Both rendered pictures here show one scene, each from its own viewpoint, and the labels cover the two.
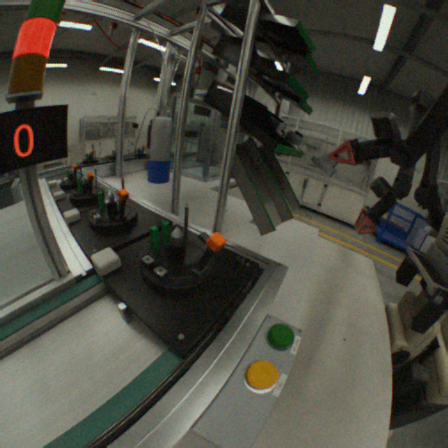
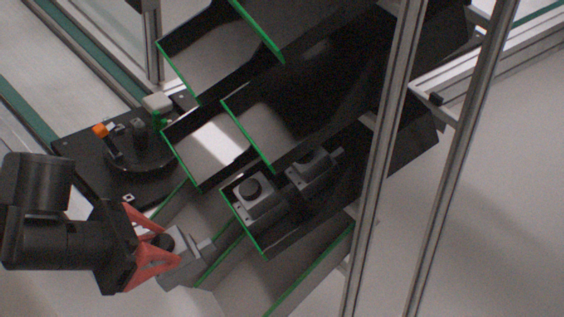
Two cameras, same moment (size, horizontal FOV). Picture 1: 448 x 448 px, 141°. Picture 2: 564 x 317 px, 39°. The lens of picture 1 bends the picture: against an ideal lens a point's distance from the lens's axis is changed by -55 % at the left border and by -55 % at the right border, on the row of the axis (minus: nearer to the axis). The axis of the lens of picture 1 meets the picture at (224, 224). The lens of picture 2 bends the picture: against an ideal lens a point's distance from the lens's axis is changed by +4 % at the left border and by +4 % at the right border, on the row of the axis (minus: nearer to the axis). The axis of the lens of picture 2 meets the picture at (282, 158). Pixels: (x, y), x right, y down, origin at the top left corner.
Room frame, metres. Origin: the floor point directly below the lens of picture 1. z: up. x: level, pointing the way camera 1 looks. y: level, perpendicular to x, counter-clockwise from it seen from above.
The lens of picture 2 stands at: (0.85, -0.84, 1.99)
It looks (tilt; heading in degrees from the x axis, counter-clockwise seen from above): 43 degrees down; 110
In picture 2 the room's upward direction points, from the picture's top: 5 degrees clockwise
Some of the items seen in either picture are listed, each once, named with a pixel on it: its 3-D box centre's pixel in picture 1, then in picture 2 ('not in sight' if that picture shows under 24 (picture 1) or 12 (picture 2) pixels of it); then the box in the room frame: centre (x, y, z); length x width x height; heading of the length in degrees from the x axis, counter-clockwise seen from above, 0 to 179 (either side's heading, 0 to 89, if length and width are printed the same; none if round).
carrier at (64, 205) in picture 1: (85, 186); not in sight; (0.47, 0.52, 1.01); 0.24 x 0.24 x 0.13; 63
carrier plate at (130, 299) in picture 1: (177, 269); (141, 156); (0.24, 0.07, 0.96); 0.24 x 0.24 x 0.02; 63
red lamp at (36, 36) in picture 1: (34, 43); not in sight; (0.12, 0.27, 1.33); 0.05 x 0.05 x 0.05
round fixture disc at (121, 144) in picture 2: (177, 262); (141, 149); (0.24, 0.07, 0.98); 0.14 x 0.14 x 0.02
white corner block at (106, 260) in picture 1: (107, 264); (158, 107); (0.20, 0.20, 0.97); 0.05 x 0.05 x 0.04; 63
